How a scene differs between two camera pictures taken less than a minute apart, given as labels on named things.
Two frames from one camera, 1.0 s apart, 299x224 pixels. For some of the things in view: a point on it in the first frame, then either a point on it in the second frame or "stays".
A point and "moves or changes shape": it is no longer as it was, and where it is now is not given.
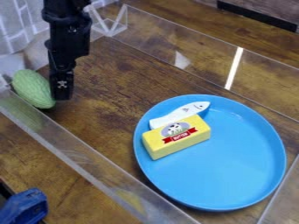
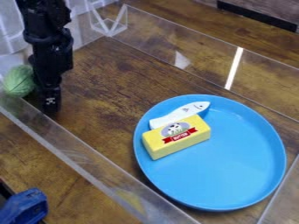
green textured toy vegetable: [32, 88] moves or changes shape
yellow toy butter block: [175, 136] stays
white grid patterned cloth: [23, 23] stays
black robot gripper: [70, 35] → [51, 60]
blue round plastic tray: [227, 172] stays
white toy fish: [183, 112] stays
